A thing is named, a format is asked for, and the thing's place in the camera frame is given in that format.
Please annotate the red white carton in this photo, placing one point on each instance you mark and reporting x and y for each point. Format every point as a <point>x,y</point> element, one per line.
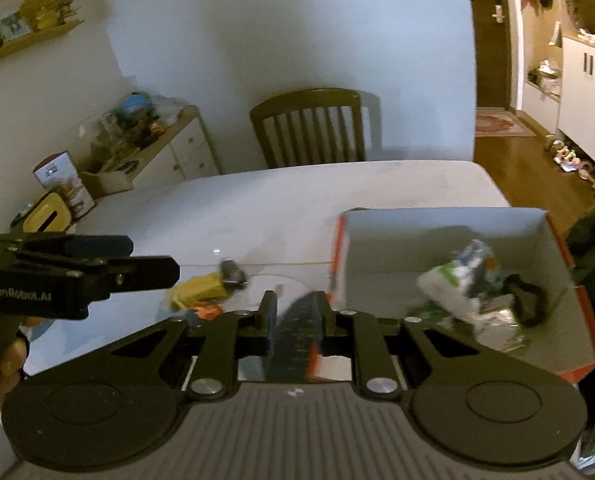
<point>60,180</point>

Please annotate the person's left hand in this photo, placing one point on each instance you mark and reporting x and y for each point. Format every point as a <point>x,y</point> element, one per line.
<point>11,357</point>

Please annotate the dark wooden door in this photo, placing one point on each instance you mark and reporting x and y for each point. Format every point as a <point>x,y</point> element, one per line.
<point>487,60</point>

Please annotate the white plastic bag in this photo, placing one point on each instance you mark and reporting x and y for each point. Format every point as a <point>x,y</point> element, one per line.
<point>447,285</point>

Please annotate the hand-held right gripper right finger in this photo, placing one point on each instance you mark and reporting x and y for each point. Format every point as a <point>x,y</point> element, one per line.
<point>320,320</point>

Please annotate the wooden wall shelf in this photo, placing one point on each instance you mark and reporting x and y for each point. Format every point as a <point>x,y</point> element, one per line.
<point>32,40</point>

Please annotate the white wooden sideboard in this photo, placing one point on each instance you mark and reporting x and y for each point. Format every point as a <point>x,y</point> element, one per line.
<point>192,145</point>

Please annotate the red cardboard box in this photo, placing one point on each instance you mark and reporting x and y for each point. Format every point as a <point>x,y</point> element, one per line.
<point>427,240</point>

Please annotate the white shoe cabinet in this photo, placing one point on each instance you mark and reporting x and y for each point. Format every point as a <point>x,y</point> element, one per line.
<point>577,110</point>

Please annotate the pile of small toys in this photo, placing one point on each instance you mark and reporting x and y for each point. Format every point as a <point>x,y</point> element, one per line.
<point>112,132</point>

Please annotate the orange small toy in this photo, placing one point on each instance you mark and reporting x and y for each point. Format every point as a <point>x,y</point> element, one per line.
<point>208,311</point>

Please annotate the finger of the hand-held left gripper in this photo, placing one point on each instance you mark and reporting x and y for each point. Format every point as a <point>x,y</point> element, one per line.
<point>102,246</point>
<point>142,272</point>

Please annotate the blue round toy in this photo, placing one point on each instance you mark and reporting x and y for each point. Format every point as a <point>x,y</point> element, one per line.
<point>135,105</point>

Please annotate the yellow figurines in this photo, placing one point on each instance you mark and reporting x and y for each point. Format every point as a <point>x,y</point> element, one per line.
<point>45,7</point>

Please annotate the yellow tissue box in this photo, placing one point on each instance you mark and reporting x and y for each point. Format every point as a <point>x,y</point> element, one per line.
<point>45,212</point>

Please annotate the white open shelf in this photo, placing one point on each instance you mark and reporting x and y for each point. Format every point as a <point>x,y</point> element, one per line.
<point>540,95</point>

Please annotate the row of shoes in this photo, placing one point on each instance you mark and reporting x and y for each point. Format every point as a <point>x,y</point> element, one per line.
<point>575,160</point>

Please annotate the brown cardboard box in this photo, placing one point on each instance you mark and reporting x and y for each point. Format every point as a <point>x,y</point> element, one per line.
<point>107,182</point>

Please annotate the patterned doormat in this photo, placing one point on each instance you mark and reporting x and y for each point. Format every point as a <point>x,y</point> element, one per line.
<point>502,125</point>

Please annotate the dark grey small toy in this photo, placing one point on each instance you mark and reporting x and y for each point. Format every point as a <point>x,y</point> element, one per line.
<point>233,275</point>

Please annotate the dark speckled packet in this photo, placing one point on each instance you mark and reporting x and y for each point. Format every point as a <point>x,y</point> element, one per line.
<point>295,340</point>

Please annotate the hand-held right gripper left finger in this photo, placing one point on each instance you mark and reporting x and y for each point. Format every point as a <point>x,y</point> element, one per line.
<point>268,322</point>

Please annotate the wooden chair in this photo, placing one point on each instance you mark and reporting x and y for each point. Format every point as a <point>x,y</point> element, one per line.
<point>307,100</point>

